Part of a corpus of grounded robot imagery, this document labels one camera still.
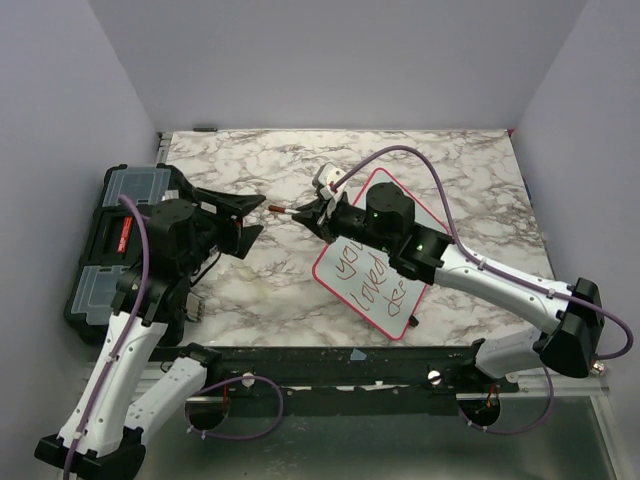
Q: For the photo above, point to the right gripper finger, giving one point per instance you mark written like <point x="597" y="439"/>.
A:
<point x="315" y="223"/>
<point x="318" y="205"/>

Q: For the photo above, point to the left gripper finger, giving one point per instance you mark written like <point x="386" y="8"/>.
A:
<point x="210" y="203"/>
<point x="247" y="238"/>

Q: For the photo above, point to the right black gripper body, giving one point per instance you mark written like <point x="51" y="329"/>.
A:
<point x="345" y="220"/>

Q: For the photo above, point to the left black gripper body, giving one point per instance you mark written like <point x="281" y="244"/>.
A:
<point x="216" y="229"/>

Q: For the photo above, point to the pink framed whiteboard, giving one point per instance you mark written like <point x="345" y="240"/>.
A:
<point x="362" y="279"/>

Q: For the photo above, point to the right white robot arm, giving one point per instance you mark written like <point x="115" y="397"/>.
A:
<point x="564" y="332"/>

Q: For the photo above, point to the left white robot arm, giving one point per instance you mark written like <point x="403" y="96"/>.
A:
<point x="109" y="429"/>

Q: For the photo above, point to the black plastic toolbox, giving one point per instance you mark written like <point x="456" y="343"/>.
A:
<point x="113" y="242"/>

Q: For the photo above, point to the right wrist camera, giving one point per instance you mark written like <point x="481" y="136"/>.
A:
<point x="325" y="180"/>

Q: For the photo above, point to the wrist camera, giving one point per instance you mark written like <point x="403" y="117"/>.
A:
<point x="325" y="180"/>
<point x="170" y="195"/>

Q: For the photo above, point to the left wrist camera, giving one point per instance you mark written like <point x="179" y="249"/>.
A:
<point x="170" y="195"/>

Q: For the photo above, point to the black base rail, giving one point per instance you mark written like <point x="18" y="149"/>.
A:
<point x="352" y="381"/>

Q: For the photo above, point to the copper cable connector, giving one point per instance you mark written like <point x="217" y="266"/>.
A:
<point x="598" y="368"/>

